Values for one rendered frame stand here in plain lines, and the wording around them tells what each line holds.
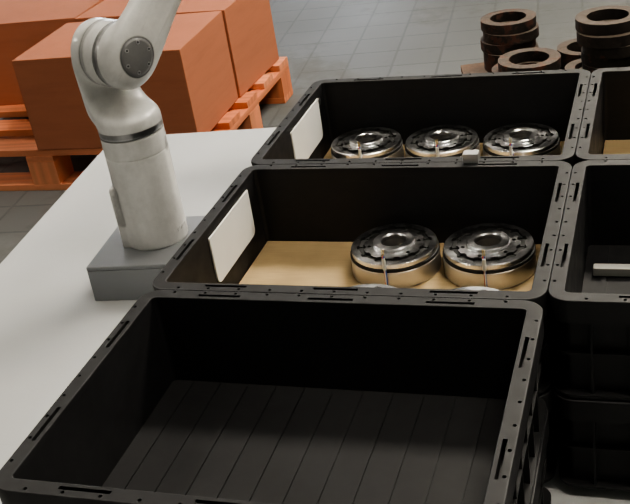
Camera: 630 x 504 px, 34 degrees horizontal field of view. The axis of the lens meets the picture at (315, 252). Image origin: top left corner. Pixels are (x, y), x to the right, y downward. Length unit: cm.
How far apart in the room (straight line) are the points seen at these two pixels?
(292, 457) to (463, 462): 16
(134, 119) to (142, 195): 11
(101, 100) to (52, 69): 218
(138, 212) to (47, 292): 21
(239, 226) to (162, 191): 28
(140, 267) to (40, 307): 18
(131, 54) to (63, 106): 229
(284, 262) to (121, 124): 33
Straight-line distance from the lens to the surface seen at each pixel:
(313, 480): 94
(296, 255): 129
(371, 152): 147
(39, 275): 169
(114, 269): 153
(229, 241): 122
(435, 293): 98
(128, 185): 150
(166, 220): 153
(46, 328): 154
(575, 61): 369
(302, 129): 147
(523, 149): 143
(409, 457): 95
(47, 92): 372
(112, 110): 149
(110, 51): 142
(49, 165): 385
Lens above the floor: 144
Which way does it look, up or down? 28 degrees down
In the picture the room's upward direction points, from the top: 10 degrees counter-clockwise
